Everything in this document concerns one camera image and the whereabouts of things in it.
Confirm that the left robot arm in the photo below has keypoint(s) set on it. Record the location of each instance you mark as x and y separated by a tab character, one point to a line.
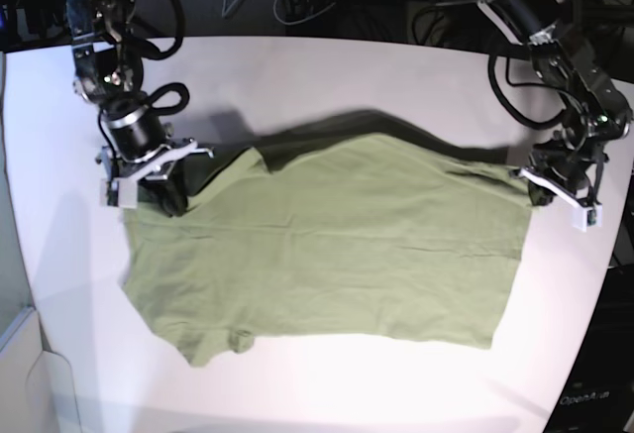
595	113

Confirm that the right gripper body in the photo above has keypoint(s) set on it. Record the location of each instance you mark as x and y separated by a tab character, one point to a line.
141	152

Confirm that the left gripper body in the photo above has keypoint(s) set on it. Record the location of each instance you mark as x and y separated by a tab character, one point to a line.
571	167

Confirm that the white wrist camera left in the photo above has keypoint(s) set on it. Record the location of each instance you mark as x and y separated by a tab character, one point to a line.
587	216

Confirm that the green T-shirt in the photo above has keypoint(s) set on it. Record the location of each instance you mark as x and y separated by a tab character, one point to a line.
358	224

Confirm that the black OpenArm case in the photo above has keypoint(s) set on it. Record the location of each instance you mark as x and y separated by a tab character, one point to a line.
598	394

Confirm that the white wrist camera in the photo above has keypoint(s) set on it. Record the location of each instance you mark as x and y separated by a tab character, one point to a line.
119	192
587	216

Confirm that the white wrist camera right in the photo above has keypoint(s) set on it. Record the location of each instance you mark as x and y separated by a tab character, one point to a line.
119	192

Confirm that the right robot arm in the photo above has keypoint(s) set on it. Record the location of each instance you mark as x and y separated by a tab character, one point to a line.
108	59

